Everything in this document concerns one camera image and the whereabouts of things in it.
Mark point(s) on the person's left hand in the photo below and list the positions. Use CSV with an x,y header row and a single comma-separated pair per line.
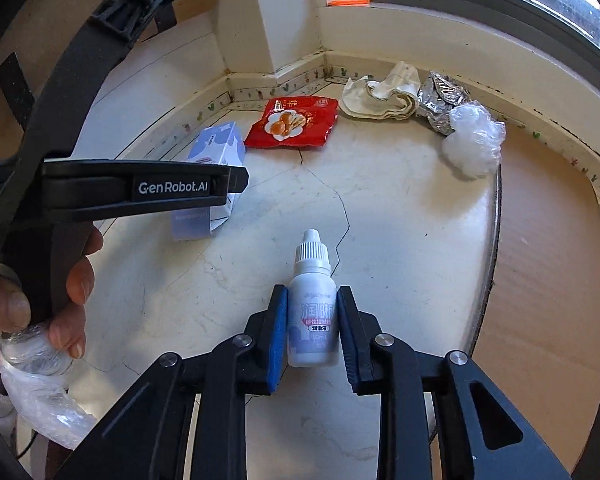
x,y
10,305

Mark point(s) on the white dropper bottle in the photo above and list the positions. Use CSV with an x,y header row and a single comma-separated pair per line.
x,y
312,310

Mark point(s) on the dark window frame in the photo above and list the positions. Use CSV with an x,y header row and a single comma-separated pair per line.
x,y
480,5

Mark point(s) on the red snack packet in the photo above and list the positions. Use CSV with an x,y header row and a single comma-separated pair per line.
x,y
300,125

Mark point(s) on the crumpled silver foil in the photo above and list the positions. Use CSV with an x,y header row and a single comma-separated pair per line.
x,y
442,100

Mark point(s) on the brown cardboard sheet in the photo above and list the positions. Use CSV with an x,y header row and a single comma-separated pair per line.
x,y
545,260

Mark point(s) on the clear plastic bag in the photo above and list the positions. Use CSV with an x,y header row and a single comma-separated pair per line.
x,y
40,405

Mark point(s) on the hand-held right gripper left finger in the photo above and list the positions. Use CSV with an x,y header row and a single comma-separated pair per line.
x,y
280,330

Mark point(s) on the crumpled clear plastic wrap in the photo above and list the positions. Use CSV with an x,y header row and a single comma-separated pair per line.
x,y
472,145

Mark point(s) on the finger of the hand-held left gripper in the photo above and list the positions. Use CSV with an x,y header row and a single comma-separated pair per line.
x,y
239,180

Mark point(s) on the blue white small box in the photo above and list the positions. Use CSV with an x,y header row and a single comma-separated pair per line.
x,y
220,145

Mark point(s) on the orange plastic piece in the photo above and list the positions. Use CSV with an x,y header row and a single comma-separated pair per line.
x,y
350,2

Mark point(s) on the beige cloth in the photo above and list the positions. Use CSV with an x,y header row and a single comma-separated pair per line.
x,y
380,95

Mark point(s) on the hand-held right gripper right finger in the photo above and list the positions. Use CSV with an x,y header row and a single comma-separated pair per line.
x,y
347,330

